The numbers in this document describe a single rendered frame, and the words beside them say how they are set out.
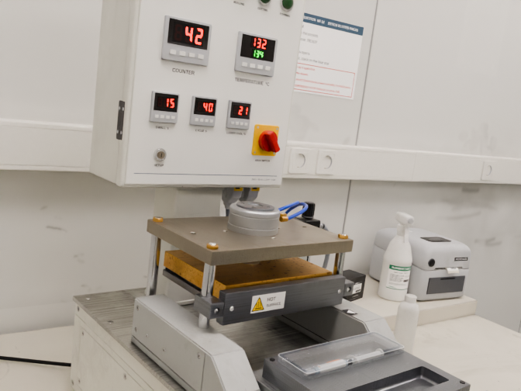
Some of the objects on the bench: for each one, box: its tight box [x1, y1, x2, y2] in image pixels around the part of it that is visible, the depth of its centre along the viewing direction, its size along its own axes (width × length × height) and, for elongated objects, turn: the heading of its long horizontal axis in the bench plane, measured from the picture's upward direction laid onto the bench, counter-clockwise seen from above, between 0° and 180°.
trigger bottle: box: [378, 212, 414, 302], centre depth 164 cm, size 9×8×25 cm
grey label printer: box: [369, 228, 471, 300], centre depth 177 cm, size 25×20×17 cm
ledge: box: [351, 274, 478, 331], centre depth 161 cm, size 30×84×4 cm, turn 89°
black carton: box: [332, 269, 366, 302], centre depth 160 cm, size 6×9×7 cm
